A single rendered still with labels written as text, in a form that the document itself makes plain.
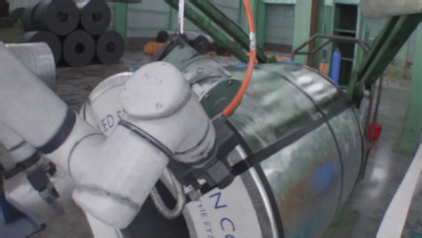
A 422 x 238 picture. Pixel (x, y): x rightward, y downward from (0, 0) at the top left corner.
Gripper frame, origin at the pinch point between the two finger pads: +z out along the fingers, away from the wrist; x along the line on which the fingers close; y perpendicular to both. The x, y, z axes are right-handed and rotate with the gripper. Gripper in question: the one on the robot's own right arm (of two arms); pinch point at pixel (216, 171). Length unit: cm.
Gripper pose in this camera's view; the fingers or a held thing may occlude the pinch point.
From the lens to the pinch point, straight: 67.3
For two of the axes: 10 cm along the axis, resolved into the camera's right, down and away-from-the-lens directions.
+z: 2.7, 4.6, 8.5
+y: 5.9, 6.2, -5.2
